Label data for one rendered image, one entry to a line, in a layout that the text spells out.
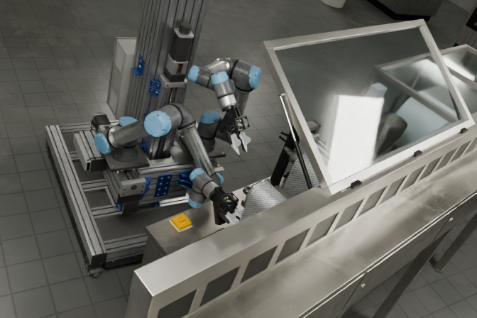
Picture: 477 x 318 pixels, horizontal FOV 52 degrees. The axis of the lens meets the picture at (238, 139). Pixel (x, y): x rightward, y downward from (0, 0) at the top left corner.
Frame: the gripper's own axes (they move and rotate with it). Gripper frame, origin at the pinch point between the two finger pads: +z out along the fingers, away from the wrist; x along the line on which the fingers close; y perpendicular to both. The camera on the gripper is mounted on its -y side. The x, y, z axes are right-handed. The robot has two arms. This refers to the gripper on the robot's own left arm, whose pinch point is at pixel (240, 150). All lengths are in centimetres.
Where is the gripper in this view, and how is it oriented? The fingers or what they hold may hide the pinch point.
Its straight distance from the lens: 217.1
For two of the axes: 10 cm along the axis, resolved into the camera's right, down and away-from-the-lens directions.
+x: 7.2, -2.3, 6.5
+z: 3.2, 9.5, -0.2
